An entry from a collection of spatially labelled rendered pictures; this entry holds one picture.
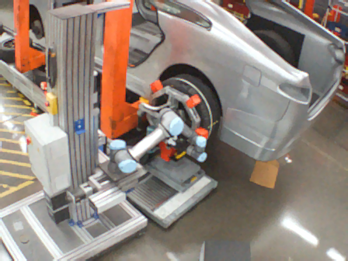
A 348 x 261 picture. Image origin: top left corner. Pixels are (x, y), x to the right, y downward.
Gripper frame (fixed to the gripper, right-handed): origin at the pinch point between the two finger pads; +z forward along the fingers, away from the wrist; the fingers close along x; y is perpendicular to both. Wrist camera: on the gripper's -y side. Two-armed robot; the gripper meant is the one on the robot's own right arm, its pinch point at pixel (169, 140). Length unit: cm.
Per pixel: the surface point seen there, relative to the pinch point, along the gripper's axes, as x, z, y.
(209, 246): 32, -76, -49
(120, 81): 0, 60, 29
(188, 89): -29.3, 8.6, 32.9
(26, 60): 0, 253, -14
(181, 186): -24, -4, -67
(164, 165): -30, 24, -60
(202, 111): -28.9, -8.8, 20.0
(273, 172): -133, -60, -82
